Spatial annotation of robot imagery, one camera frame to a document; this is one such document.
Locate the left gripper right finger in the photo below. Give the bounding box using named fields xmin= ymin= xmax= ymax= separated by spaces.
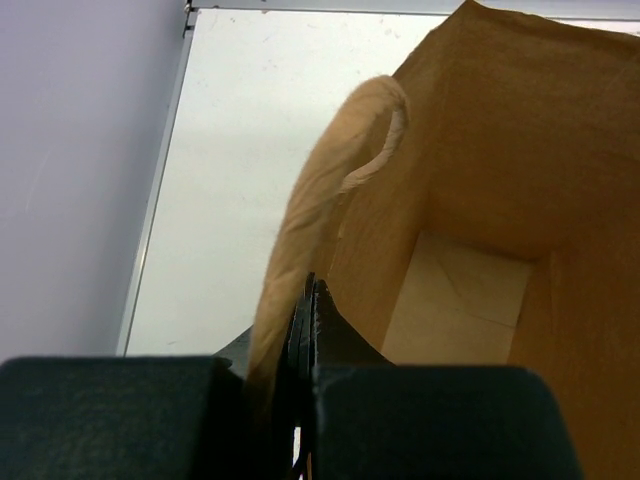
xmin=299 ymin=278 xmax=583 ymax=479

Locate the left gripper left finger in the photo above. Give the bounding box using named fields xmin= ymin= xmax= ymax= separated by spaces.
xmin=1 ymin=286 xmax=313 ymax=479

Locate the brown paper bag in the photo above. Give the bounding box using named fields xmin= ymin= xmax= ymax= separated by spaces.
xmin=245 ymin=1 xmax=639 ymax=479

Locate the aluminium right side rail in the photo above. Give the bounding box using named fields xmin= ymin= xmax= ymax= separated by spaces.
xmin=116 ymin=1 xmax=199 ymax=356

